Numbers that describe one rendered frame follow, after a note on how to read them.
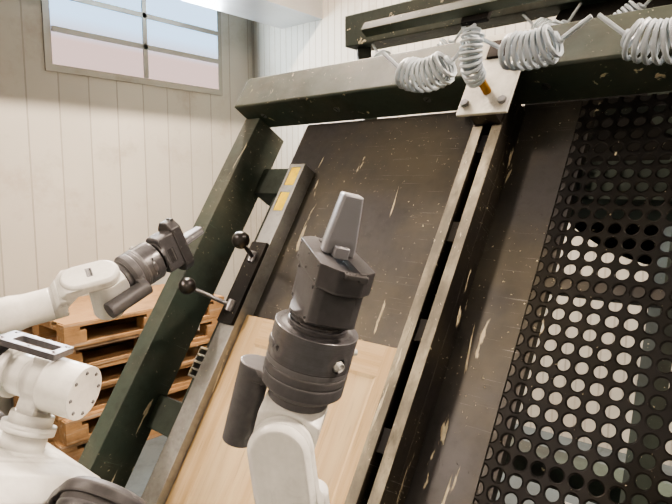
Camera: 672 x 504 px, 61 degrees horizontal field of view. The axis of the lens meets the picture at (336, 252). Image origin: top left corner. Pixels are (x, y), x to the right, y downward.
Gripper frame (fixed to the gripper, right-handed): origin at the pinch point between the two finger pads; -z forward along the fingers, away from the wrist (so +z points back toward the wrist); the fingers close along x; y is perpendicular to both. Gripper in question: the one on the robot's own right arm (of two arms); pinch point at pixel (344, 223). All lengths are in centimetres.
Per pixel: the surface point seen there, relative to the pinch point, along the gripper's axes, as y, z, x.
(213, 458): 2, 60, 46
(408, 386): 24.5, 27.5, 21.5
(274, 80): 6, -14, 105
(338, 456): 19, 45, 27
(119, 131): -51, 45, 423
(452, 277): 30.5, 10.8, 28.9
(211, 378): 0, 49, 58
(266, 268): 9, 27, 71
